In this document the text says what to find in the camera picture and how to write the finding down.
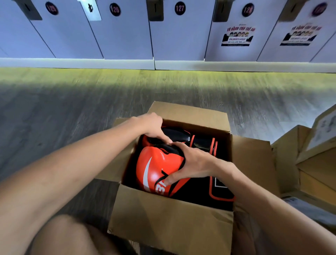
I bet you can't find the glossy black boxing glove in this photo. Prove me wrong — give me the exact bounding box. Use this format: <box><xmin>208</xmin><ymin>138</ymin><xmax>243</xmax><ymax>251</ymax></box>
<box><xmin>161</xmin><ymin>127</ymin><xmax>191</xmax><ymax>147</ymax></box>

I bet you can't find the person's left hand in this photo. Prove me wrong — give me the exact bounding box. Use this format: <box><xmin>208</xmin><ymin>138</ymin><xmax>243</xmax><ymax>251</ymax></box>
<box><xmin>130</xmin><ymin>112</ymin><xmax>173</xmax><ymax>145</ymax></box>

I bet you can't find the person's bare leg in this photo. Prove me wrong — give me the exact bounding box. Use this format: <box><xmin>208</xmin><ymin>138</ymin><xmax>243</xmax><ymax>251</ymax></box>
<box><xmin>27</xmin><ymin>214</ymin><xmax>138</xmax><ymax>255</ymax></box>

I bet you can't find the cardboard box with white label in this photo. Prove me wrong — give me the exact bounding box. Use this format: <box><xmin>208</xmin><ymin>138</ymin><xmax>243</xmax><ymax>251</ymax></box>
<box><xmin>296</xmin><ymin>104</ymin><xmax>336</xmax><ymax>164</ymax></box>

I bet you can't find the black orange-trimmed boxing pad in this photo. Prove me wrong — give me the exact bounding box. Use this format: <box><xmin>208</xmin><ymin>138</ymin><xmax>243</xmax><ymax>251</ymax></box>
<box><xmin>171</xmin><ymin>135</ymin><xmax>236</xmax><ymax>211</ymax></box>

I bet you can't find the person's left forearm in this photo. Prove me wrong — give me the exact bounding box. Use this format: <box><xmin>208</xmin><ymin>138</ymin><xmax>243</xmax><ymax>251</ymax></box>
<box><xmin>0</xmin><ymin>117</ymin><xmax>143</xmax><ymax>255</ymax></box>

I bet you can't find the person's right forearm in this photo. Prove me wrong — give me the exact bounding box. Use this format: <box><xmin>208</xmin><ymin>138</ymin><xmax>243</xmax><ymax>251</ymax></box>
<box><xmin>214</xmin><ymin>160</ymin><xmax>336</xmax><ymax>255</ymax></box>

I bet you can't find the closed brown cardboard box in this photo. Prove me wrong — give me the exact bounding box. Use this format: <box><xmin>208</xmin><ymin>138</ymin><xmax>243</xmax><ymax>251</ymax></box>
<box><xmin>271</xmin><ymin>125</ymin><xmax>312</xmax><ymax>194</ymax></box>
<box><xmin>297</xmin><ymin>150</ymin><xmax>336</xmax><ymax>206</ymax></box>

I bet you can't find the row of pale locker doors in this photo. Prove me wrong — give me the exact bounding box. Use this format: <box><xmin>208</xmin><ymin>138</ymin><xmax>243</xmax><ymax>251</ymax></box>
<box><xmin>0</xmin><ymin>0</ymin><xmax>336</xmax><ymax>63</ymax></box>

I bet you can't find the open brown cardboard box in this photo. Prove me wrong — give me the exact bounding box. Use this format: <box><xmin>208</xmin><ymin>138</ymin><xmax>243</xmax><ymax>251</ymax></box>
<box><xmin>96</xmin><ymin>101</ymin><xmax>280</xmax><ymax>255</ymax></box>

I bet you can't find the dark locker lock plate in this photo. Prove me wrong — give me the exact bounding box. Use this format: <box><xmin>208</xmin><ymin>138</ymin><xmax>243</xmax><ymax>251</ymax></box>
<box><xmin>14</xmin><ymin>0</ymin><xmax>43</xmax><ymax>21</ymax></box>
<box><xmin>278</xmin><ymin>0</ymin><xmax>301</xmax><ymax>22</ymax></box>
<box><xmin>146</xmin><ymin>0</ymin><xmax>164</xmax><ymax>22</ymax></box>
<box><xmin>212</xmin><ymin>0</ymin><xmax>233</xmax><ymax>22</ymax></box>

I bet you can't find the silver locker lock plate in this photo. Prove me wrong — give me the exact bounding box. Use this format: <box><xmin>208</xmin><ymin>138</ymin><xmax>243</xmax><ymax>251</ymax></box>
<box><xmin>78</xmin><ymin>0</ymin><xmax>102</xmax><ymax>21</ymax></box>

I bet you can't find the flat grey-labelled cardboard box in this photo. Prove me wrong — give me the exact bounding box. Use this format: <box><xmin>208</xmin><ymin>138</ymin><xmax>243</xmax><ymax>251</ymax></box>
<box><xmin>280</xmin><ymin>191</ymin><xmax>336</xmax><ymax>234</ymax></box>

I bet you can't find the person's right hand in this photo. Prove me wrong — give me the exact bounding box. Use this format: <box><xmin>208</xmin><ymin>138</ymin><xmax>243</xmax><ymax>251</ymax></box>
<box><xmin>163</xmin><ymin>142</ymin><xmax>225</xmax><ymax>186</ymax></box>

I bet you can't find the orange and black boxing glove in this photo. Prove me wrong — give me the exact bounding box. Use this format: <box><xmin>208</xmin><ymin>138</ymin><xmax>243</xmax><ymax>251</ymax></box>
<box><xmin>135</xmin><ymin>135</ymin><xmax>191</xmax><ymax>198</ymax></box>

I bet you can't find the white printed locker poster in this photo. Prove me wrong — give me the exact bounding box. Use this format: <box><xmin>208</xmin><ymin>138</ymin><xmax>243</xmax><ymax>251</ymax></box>
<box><xmin>221</xmin><ymin>24</ymin><xmax>256</xmax><ymax>47</ymax></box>
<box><xmin>280</xmin><ymin>24</ymin><xmax>323</xmax><ymax>47</ymax></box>

